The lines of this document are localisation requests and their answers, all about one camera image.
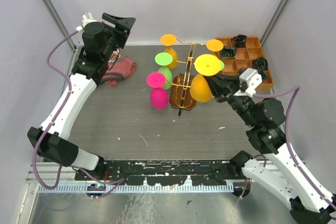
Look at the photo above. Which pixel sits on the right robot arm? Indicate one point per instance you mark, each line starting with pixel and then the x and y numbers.
pixel 307 200

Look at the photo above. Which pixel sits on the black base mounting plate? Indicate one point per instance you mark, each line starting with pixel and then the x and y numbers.
pixel 164 172

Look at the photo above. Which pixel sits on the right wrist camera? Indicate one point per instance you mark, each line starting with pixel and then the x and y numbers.
pixel 249 80

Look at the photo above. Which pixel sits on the pink wine glass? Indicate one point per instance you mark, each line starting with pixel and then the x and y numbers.
pixel 158 95

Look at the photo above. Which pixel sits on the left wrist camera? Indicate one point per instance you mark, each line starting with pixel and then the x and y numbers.
pixel 86 19

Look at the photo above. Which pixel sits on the orange wine glass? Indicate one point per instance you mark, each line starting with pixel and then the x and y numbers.
pixel 169 40
pixel 214 46
pixel 206 65

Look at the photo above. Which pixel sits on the rolled green patterned tie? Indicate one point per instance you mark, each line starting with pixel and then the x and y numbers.
pixel 228 52

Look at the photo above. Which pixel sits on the rolled dark tie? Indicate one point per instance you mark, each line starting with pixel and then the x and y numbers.
pixel 260 64
pixel 240 41

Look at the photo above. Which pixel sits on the slotted cable duct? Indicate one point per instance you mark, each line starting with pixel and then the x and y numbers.
pixel 125 189

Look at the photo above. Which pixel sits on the green wine glass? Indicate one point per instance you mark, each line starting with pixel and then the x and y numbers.
pixel 163 59
pixel 222 65

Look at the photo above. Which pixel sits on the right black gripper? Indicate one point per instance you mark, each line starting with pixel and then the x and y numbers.
pixel 223 85

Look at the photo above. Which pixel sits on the rolled dark tie top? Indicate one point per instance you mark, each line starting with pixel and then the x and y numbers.
pixel 240 41

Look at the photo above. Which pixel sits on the red folded t-shirt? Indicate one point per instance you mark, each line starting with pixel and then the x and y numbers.
pixel 119 68

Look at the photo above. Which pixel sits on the gold wire wine glass rack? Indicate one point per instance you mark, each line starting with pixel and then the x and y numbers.
pixel 180 97

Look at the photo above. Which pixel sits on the rolled dark tie right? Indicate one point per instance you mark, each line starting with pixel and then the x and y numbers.
pixel 260 64

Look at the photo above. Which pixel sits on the aluminium rail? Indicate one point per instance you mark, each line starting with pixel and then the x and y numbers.
pixel 48 172

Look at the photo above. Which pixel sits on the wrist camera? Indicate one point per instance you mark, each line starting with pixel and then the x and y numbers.
pixel 249 80
pixel 86 19

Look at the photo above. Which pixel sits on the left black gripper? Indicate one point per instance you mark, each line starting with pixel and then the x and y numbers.
pixel 124 25

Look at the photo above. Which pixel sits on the wooden compartment tray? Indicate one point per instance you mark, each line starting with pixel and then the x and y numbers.
pixel 244 58

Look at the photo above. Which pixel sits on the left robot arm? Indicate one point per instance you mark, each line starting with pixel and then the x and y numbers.
pixel 100 40

